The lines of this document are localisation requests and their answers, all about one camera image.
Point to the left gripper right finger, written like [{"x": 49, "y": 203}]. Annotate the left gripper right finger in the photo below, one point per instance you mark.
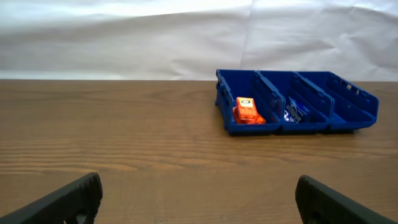
[{"x": 326, "y": 208}]

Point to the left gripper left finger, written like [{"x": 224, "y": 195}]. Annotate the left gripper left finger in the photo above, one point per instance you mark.
[{"x": 71, "y": 202}]

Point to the orange candy box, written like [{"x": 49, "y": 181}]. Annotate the orange candy box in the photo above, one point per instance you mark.
[
  {"x": 246, "y": 109},
  {"x": 260, "y": 120}
]

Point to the blue candy pack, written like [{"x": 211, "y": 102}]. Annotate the blue candy pack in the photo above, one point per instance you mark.
[
  {"x": 287, "y": 117},
  {"x": 297, "y": 112}
]

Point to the blue tray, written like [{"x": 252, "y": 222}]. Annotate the blue tray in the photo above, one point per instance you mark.
[{"x": 248, "y": 84}]

